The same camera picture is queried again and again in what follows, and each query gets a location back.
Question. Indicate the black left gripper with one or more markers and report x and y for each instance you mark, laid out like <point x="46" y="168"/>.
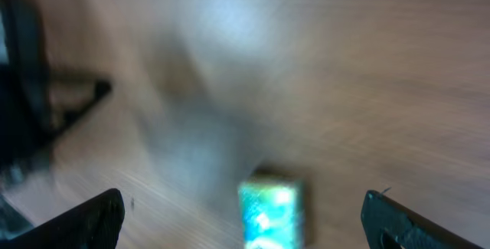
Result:
<point x="36" y="110"/>

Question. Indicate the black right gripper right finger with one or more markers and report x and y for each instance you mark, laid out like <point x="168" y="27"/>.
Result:
<point x="388" y="224"/>

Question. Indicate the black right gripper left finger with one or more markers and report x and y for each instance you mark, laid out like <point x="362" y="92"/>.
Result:
<point x="94" y="224"/>

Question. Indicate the teal small box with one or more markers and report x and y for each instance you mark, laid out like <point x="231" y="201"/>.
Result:
<point x="272" y="211"/>

